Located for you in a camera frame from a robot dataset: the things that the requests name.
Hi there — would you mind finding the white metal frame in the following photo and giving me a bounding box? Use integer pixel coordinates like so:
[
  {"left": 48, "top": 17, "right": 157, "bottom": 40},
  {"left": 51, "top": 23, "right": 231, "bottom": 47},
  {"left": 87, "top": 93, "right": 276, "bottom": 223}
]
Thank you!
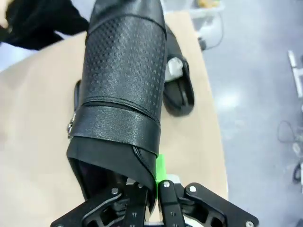
[{"left": 287, "top": 49, "right": 303, "bottom": 98}]

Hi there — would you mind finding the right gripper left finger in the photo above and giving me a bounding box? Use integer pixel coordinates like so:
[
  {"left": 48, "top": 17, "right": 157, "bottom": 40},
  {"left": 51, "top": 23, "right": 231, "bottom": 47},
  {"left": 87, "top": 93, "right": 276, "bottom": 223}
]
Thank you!
[{"left": 51, "top": 177, "right": 152, "bottom": 227}]

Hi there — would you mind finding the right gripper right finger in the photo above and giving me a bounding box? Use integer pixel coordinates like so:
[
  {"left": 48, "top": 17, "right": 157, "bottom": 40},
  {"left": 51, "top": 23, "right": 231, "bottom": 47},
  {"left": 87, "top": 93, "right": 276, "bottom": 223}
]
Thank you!
[{"left": 155, "top": 153, "right": 258, "bottom": 227}]

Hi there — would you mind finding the clear plastic storage bin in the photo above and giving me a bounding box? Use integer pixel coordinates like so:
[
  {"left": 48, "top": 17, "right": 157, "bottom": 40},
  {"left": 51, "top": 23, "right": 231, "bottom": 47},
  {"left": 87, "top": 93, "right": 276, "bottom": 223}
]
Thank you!
[{"left": 188, "top": 0, "right": 225, "bottom": 37}]

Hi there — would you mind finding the white crumpled paper stuffing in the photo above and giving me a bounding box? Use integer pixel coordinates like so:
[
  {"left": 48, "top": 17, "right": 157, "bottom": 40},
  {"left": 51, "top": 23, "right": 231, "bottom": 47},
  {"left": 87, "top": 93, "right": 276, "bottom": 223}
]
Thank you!
[{"left": 167, "top": 58, "right": 184, "bottom": 82}]

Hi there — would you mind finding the black looped floor cable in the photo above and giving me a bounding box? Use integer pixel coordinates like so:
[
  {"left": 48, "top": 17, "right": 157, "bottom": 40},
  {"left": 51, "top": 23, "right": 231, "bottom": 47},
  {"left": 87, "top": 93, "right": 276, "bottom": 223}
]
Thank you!
[{"left": 278, "top": 120, "right": 297, "bottom": 143}]

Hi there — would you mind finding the person's left hand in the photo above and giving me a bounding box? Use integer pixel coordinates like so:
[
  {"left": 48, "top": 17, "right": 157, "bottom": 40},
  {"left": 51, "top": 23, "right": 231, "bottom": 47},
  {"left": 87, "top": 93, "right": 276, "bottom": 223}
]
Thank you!
[{"left": 0, "top": 0, "right": 11, "bottom": 28}]

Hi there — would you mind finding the floor cable and device bundle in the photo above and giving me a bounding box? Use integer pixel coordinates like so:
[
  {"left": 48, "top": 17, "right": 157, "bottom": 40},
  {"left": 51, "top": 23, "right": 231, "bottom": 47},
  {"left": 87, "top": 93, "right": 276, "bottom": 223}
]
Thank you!
[{"left": 292, "top": 141, "right": 303, "bottom": 185}]

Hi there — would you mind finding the black leather buckle shoe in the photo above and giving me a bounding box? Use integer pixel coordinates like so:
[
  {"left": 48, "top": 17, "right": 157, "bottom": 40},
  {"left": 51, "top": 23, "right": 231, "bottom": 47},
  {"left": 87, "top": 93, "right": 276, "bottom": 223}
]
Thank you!
[
  {"left": 163, "top": 23, "right": 196, "bottom": 117},
  {"left": 65, "top": 0, "right": 169, "bottom": 213}
]

